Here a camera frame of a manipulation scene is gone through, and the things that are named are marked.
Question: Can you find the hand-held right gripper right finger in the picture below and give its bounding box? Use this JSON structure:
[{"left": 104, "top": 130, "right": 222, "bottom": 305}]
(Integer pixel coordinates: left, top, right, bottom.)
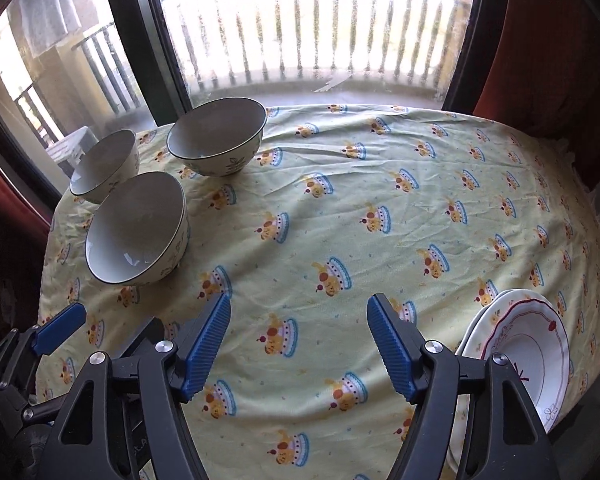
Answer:
[{"left": 367, "top": 294, "right": 561, "bottom": 480}]

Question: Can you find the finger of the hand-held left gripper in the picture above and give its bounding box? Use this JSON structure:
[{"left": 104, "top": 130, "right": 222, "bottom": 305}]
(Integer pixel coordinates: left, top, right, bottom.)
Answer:
[
  {"left": 112, "top": 316, "right": 167, "bottom": 361},
  {"left": 0, "top": 302, "right": 88, "bottom": 391}
]

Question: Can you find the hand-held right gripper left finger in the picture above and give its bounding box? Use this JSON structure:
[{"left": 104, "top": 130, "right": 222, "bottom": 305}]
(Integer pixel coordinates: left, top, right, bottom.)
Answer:
[{"left": 37, "top": 292, "right": 232, "bottom": 480}]

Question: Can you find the large orange-flower scalloped plate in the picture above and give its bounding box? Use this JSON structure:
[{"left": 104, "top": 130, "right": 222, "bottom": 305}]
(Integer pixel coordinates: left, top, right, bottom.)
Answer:
[{"left": 447, "top": 288, "right": 573, "bottom": 476}]

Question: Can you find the cream floral ceramic bowl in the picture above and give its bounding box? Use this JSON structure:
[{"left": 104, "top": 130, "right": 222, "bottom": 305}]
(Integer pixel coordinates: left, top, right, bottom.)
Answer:
[
  {"left": 166, "top": 97, "right": 267, "bottom": 177},
  {"left": 84, "top": 171, "right": 190, "bottom": 287},
  {"left": 69, "top": 129, "right": 140, "bottom": 205}
]

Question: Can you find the small red-rimmed scalloped dish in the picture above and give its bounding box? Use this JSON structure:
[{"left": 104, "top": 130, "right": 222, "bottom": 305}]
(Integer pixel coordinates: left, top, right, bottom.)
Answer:
[{"left": 481, "top": 301, "right": 571, "bottom": 433}]

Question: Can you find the red curtain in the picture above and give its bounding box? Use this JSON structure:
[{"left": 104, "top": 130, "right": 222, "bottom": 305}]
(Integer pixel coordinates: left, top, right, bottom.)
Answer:
[
  {"left": 0, "top": 135, "right": 56, "bottom": 241},
  {"left": 472, "top": 0, "right": 600, "bottom": 191}
]

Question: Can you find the yellow printed tablecloth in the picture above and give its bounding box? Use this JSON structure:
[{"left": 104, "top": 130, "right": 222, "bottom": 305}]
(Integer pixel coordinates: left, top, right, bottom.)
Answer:
[{"left": 35, "top": 102, "right": 600, "bottom": 480}]

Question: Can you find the white plastic stool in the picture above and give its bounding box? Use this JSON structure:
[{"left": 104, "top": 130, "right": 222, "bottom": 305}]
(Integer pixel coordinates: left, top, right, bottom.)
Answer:
[{"left": 45, "top": 126, "right": 99, "bottom": 177}]

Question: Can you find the balcony railing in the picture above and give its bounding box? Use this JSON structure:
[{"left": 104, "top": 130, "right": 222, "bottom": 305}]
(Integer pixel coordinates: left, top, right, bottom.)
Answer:
[{"left": 12, "top": 0, "right": 468, "bottom": 143}]

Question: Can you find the white hanging cloth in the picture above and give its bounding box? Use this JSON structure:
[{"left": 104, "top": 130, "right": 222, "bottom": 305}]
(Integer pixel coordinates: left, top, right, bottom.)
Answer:
[{"left": 17, "top": 0, "right": 83, "bottom": 56}]

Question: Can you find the dark window frame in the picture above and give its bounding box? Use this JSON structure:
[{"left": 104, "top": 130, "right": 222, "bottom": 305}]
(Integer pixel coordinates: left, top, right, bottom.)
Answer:
[{"left": 0, "top": 0, "right": 518, "bottom": 201}]

